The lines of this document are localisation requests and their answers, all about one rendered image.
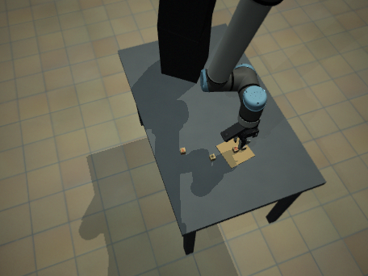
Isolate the tan flat mat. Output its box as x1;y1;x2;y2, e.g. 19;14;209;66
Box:
216;137;255;168

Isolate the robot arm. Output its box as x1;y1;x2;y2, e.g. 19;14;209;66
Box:
200;0;283;142

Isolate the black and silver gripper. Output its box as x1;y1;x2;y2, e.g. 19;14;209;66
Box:
233;120;260;150

